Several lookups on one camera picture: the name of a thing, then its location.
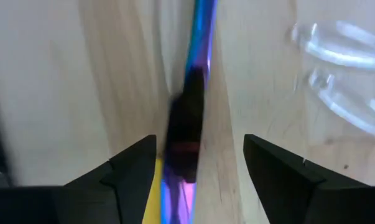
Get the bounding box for orange spatula clear handle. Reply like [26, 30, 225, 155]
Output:
[308, 68, 375, 141]

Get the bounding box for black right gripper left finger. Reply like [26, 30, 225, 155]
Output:
[0, 134, 157, 224]

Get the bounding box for yellow spatula clear handle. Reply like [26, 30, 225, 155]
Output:
[142, 158, 164, 224]

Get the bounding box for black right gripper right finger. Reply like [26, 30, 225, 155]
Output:
[243, 133, 375, 224]

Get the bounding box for green spatula clear handle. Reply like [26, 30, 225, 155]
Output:
[291, 20, 375, 71]

